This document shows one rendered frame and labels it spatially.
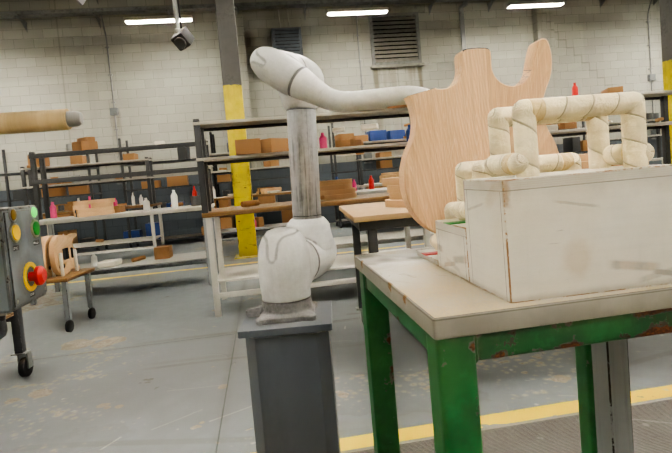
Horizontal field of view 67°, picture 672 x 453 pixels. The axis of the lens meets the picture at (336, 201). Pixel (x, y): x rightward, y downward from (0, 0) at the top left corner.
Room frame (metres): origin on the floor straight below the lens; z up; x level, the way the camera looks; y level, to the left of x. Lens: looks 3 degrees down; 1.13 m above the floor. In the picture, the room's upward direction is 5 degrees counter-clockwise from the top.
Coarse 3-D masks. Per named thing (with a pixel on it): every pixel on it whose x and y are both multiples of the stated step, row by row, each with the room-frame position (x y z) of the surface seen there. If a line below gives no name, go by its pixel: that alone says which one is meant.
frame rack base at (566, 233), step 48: (480, 192) 0.76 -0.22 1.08; (528, 192) 0.69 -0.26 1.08; (576, 192) 0.70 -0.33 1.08; (624, 192) 0.71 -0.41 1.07; (480, 240) 0.78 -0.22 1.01; (528, 240) 0.69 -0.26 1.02; (576, 240) 0.70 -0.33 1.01; (624, 240) 0.71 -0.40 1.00; (528, 288) 0.69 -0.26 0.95; (576, 288) 0.70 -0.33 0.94; (624, 288) 0.71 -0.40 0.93
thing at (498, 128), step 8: (488, 120) 0.80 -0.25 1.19; (496, 120) 0.79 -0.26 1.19; (504, 120) 0.79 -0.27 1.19; (488, 128) 0.80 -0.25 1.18; (496, 128) 0.79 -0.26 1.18; (504, 128) 0.79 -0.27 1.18; (496, 136) 0.79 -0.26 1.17; (504, 136) 0.79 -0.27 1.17; (496, 144) 0.79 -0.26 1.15; (504, 144) 0.79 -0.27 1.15; (496, 152) 0.79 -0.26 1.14; (504, 152) 0.79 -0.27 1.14; (496, 176) 0.79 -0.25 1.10
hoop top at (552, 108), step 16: (576, 96) 0.72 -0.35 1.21; (592, 96) 0.72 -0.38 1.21; (608, 96) 0.72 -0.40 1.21; (624, 96) 0.72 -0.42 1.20; (640, 96) 0.73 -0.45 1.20; (544, 112) 0.71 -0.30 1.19; (560, 112) 0.71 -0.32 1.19; (576, 112) 0.72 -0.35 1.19; (592, 112) 0.72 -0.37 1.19; (608, 112) 0.73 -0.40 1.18; (624, 112) 0.73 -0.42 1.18
